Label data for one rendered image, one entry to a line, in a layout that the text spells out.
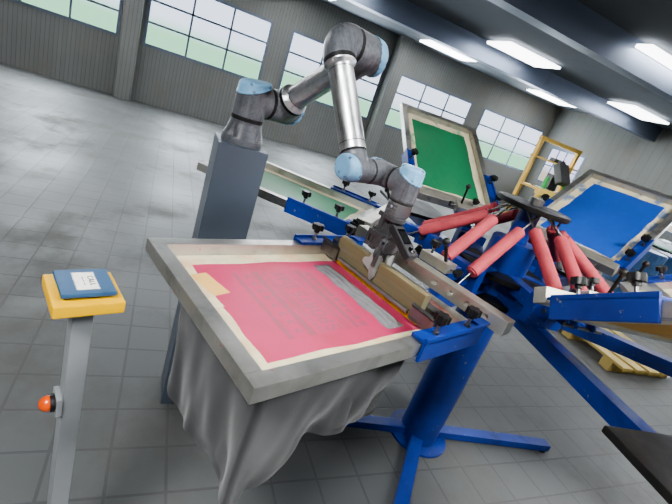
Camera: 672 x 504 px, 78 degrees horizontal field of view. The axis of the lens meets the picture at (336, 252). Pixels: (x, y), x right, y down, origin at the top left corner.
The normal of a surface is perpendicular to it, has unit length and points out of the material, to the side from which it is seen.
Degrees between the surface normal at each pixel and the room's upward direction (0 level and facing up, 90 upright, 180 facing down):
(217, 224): 90
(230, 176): 90
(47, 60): 90
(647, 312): 90
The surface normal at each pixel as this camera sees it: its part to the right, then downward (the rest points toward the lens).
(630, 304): -0.93, -0.23
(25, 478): 0.32, -0.88
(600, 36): 0.33, 0.44
